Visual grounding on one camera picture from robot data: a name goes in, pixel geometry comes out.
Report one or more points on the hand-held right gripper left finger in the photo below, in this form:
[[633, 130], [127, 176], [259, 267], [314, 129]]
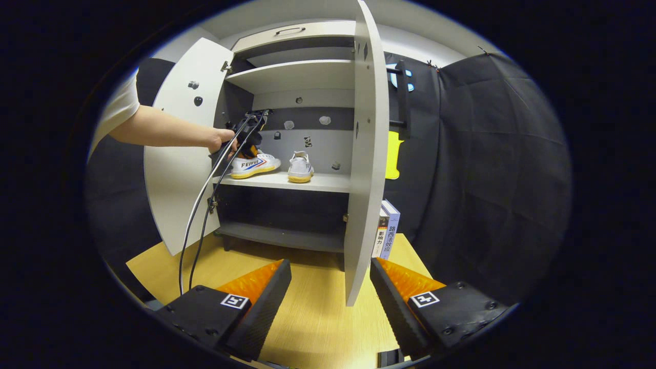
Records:
[[264, 312]]

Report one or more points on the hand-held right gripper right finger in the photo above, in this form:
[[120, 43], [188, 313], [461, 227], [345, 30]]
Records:
[[392, 310]]

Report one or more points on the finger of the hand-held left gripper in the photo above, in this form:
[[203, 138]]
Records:
[[251, 152]]

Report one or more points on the white canvas shoe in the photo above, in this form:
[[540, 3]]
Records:
[[256, 165], [300, 169]]

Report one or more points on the white shoe cabinet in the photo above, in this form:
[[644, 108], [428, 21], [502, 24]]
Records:
[[307, 182]]

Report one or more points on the white shoe cabinet door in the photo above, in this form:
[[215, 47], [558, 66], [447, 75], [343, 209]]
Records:
[[174, 195], [366, 179]]

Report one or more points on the white t-shirt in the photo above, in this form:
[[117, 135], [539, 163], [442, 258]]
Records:
[[120, 107]]

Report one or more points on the black spring clip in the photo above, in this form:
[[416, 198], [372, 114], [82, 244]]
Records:
[[433, 65], [482, 49]]

